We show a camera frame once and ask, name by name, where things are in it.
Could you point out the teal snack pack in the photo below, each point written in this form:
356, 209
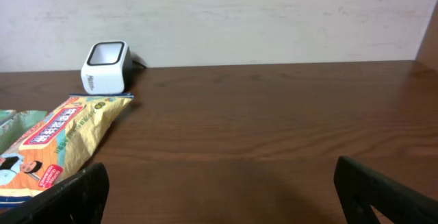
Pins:
14, 124

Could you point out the white barcode scanner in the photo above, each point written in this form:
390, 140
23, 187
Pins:
107, 69

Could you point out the yellow snack chip bag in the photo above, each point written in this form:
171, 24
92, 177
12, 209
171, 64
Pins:
56, 147

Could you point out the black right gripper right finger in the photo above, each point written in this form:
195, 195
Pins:
361, 190

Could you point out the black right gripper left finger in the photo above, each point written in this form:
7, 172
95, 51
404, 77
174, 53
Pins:
81, 198

